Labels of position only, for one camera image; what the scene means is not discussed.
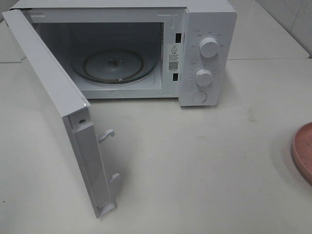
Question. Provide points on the round white door-release button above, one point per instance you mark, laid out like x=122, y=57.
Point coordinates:
x=199, y=97

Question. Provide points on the white dial knob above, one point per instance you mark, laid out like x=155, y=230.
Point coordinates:
x=203, y=77
x=208, y=47

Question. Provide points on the pink round plate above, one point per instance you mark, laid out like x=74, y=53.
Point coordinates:
x=302, y=151

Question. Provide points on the white microwave oven body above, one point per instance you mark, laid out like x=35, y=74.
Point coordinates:
x=75, y=27

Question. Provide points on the white warning label sticker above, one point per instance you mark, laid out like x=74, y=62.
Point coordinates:
x=173, y=56

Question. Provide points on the white microwave door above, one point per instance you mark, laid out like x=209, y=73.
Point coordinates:
x=65, y=109

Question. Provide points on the glass microwave turntable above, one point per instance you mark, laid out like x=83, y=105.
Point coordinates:
x=114, y=66

